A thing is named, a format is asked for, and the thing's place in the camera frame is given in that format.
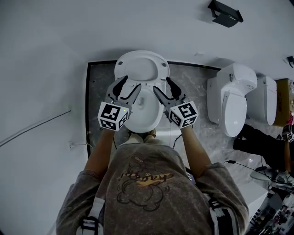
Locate white smart toilet closed lid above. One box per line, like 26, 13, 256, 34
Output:
206, 62, 258, 138

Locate white platform block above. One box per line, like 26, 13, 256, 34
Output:
238, 181, 269, 230

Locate grey printed t-shirt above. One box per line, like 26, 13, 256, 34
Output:
56, 141, 250, 235

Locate cream trousers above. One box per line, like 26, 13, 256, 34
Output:
119, 128, 172, 147

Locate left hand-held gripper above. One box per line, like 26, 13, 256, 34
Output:
97, 75, 142, 132

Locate white plastic toilet seat lid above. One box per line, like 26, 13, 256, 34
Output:
124, 56, 160, 81

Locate white black harness strap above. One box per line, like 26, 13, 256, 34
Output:
79, 196, 106, 235
207, 194, 238, 235

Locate person's left forearm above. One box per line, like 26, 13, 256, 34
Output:
84, 128, 115, 179

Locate thin socket cable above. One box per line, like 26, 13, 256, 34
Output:
74, 142, 95, 151

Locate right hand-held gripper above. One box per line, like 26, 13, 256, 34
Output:
153, 77, 199, 129

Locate person's right forearm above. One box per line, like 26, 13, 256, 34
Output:
180, 125, 212, 181

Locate white toilet with tank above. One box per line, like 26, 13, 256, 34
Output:
247, 73, 278, 126

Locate cluttered equipment pile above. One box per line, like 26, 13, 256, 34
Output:
249, 187, 294, 235

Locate black cable with adapter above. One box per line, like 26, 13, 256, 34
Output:
222, 159, 294, 187

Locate thin grey wall cable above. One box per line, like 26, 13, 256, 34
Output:
0, 109, 72, 148

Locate white toilet bowl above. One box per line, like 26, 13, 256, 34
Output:
123, 77, 172, 134

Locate black floor cable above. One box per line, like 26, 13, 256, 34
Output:
172, 134, 184, 149

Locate brown cardboard box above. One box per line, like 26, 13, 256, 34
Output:
274, 78, 294, 127

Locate white round lid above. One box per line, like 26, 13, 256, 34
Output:
250, 169, 274, 182

